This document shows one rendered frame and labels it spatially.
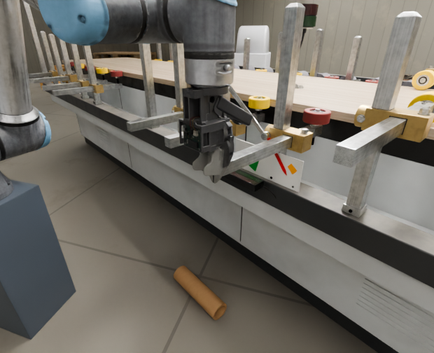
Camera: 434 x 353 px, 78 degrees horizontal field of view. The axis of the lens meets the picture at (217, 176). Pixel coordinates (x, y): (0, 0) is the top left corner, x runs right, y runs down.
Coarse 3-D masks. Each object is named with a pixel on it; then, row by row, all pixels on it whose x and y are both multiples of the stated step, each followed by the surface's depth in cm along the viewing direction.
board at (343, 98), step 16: (96, 64) 230; (112, 64) 230; (128, 64) 230; (160, 64) 230; (160, 80) 152; (240, 80) 146; (256, 80) 146; (272, 80) 146; (304, 80) 146; (320, 80) 146; (336, 80) 146; (240, 96) 112; (272, 96) 105; (304, 96) 105; (320, 96) 105; (336, 96) 105; (352, 96) 105; (368, 96) 105; (400, 96) 105; (416, 96) 105; (336, 112) 85; (352, 112) 83; (432, 128) 68
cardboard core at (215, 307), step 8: (176, 272) 133; (184, 272) 131; (176, 280) 133; (184, 280) 128; (192, 280) 127; (200, 280) 129; (184, 288) 128; (192, 288) 124; (200, 288) 123; (208, 288) 124; (192, 296) 124; (200, 296) 120; (208, 296) 119; (216, 296) 120; (200, 304) 120; (208, 304) 117; (216, 304) 116; (224, 304) 117; (208, 312) 117; (216, 312) 120; (224, 312) 120
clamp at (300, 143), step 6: (270, 126) 80; (270, 132) 79; (276, 132) 78; (282, 132) 76; (288, 132) 75; (294, 132) 74; (312, 132) 74; (270, 138) 80; (294, 138) 74; (300, 138) 72; (306, 138) 73; (294, 144) 74; (300, 144) 73; (306, 144) 74; (294, 150) 75; (300, 150) 74; (306, 150) 75
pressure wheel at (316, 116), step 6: (312, 108) 85; (318, 108) 85; (306, 114) 81; (312, 114) 79; (318, 114) 79; (324, 114) 79; (330, 114) 80; (306, 120) 82; (312, 120) 80; (318, 120) 79; (324, 120) 80; (312, 138) 86; (312, 144) 86
